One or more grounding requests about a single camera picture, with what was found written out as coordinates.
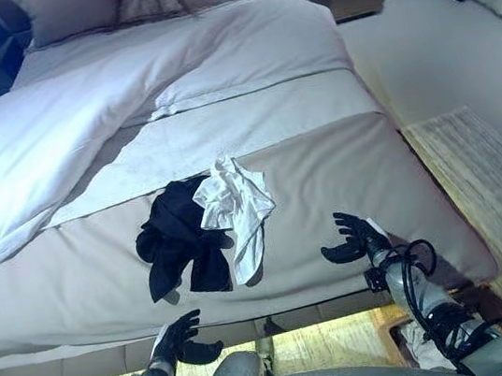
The cream garment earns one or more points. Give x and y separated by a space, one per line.
418 342

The white textured bed sheet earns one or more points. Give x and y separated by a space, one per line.
246 122

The black garment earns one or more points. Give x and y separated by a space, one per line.
169 238

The white shirt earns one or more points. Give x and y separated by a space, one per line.
246 217

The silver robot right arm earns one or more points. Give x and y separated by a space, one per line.
412 287

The beige upholstered bed base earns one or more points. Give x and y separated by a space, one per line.
70 371

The white duvet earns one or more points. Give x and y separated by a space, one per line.
58 131

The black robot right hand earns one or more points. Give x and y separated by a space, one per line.
358 240

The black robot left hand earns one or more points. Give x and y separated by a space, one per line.
179 340

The wooden laundry basket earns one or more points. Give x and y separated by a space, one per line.
388 333

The grey robot left leg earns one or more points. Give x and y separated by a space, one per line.
236 374

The bed with beige cover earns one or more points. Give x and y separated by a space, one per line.
325 177

